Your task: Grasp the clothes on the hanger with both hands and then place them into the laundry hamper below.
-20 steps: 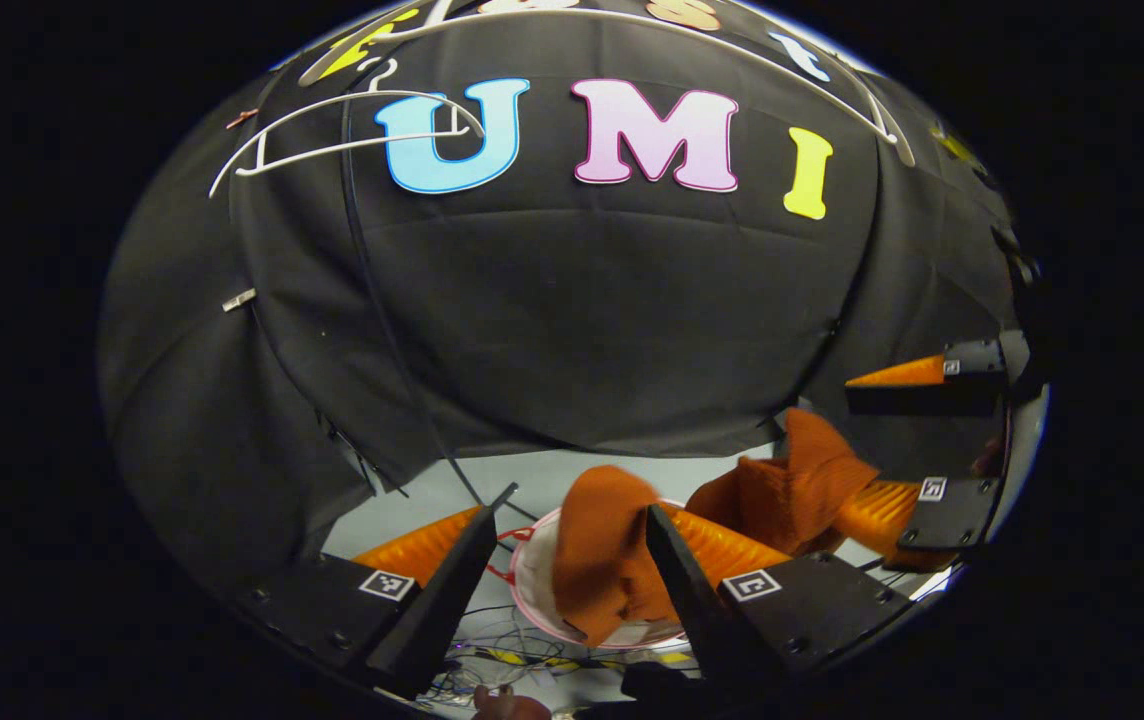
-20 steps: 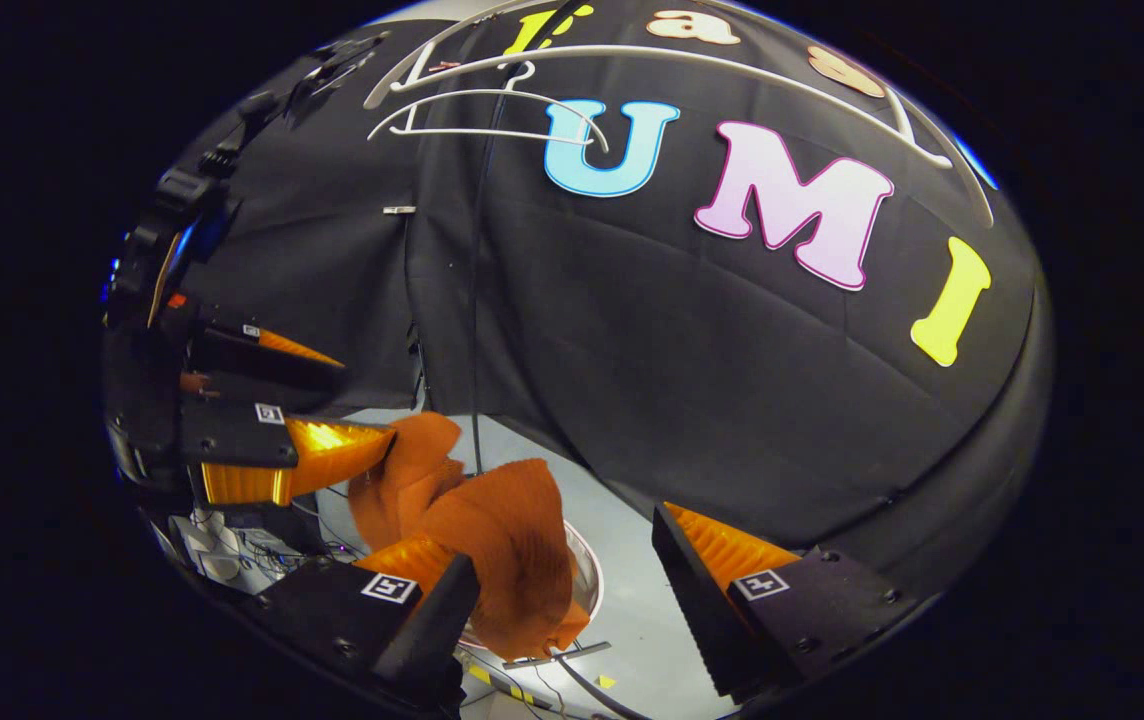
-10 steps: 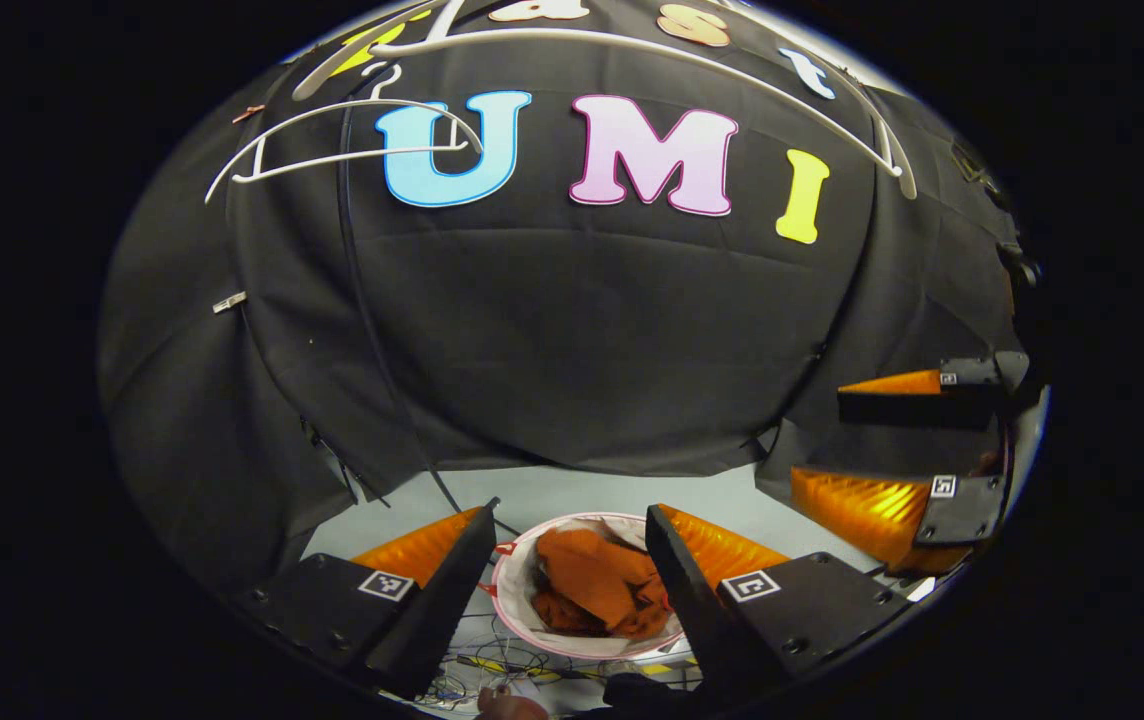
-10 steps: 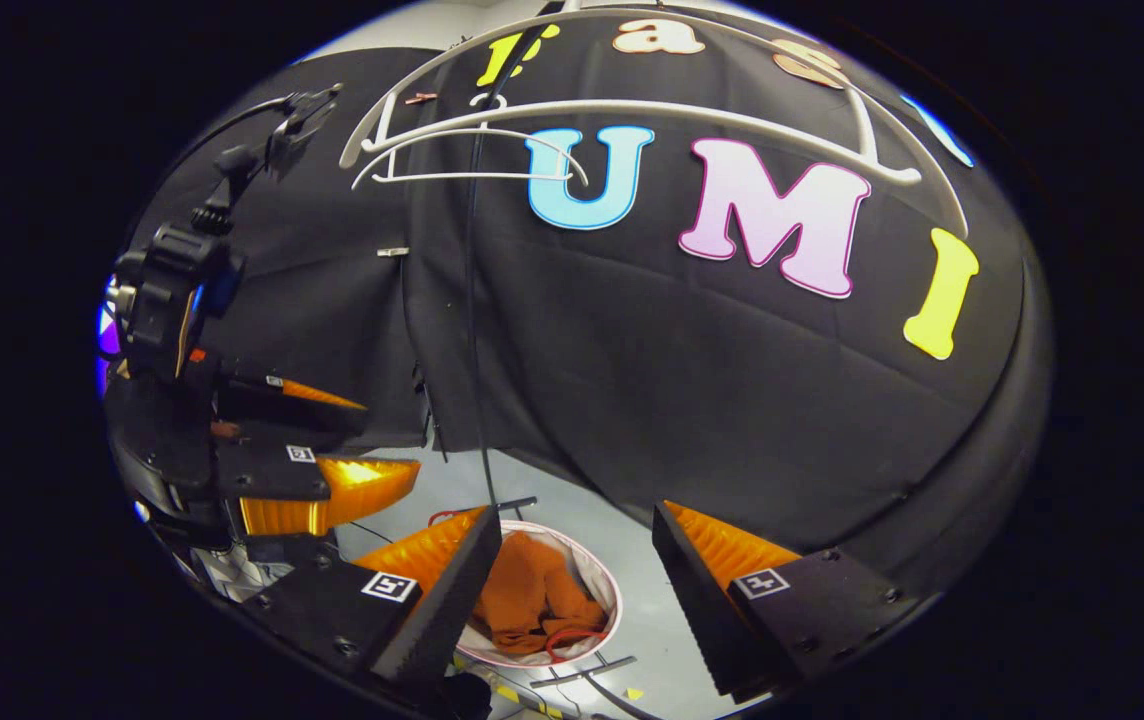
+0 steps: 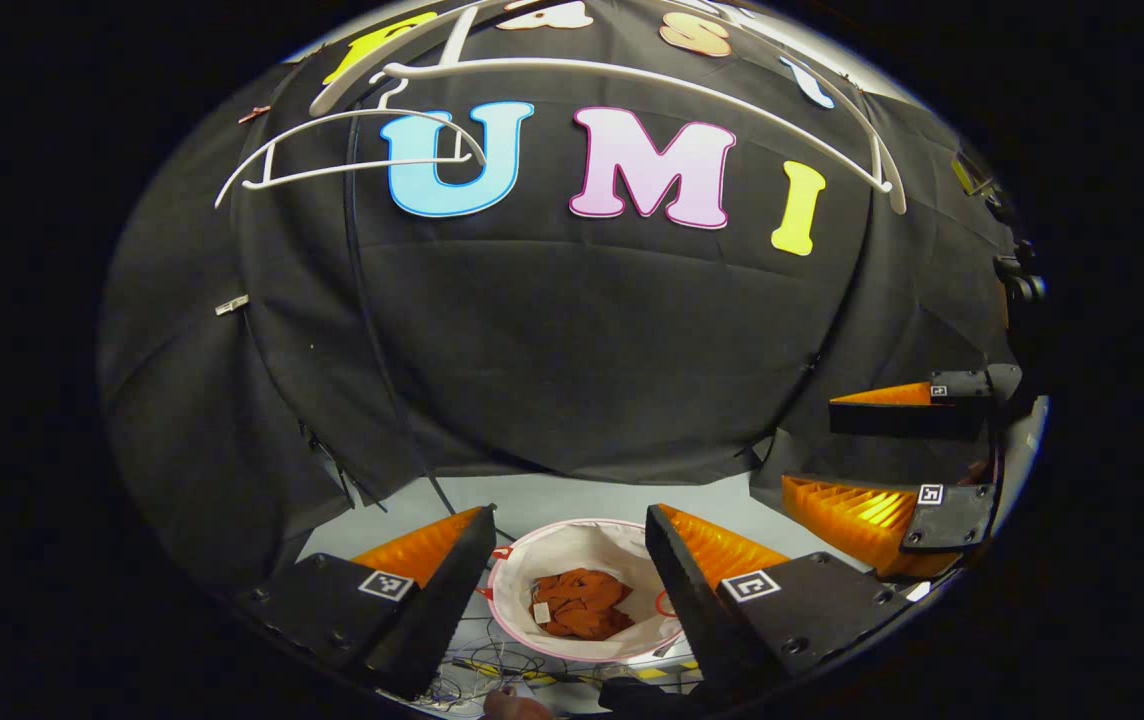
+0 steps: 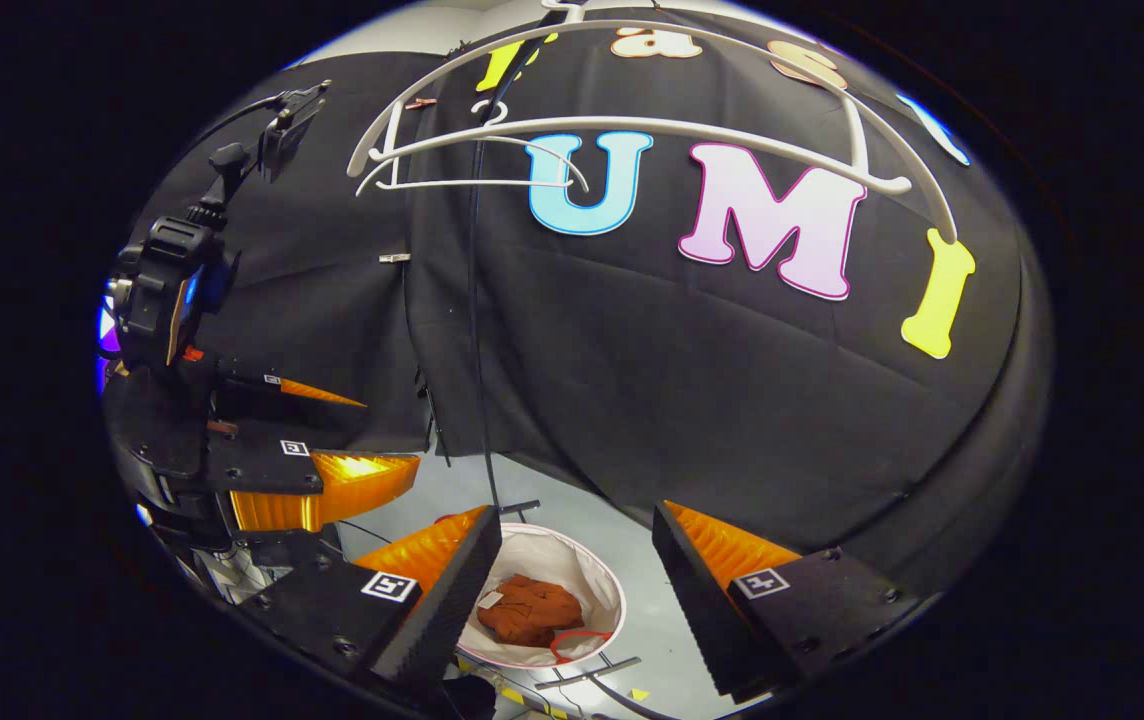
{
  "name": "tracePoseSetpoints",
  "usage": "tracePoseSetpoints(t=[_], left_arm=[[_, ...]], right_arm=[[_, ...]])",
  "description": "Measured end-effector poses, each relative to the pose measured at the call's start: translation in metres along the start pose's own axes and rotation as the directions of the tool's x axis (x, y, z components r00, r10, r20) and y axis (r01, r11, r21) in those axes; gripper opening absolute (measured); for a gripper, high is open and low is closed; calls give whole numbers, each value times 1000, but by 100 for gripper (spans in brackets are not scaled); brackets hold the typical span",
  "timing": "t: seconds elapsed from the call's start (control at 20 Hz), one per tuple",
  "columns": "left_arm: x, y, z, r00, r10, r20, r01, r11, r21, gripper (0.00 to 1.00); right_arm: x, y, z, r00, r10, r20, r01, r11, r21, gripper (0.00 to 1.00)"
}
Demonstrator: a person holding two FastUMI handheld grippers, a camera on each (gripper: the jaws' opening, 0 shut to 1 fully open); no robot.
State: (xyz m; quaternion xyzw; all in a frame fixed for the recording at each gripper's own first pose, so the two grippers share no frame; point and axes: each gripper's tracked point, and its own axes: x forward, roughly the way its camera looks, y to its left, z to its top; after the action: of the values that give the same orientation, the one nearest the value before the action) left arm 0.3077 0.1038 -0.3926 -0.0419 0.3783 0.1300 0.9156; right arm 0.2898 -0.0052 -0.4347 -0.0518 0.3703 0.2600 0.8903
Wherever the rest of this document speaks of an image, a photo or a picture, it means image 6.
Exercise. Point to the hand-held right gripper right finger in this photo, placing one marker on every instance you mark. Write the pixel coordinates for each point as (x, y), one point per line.
(702, 610)

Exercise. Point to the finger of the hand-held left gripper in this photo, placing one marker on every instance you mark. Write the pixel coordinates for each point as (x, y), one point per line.
(252, 392)
(262, 465)

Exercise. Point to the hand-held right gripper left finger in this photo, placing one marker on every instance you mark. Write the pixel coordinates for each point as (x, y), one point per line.
(447, 620)

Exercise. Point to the white round laundry hamper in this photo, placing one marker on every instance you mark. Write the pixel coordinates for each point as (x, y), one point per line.
(572, 570)

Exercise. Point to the white plastic clothes hanger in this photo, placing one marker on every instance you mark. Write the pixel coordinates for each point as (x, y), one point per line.
(472, 184)
(652, 125)

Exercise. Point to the black backdrop cloth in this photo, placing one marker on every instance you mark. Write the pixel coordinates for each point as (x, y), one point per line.
(682, 380)

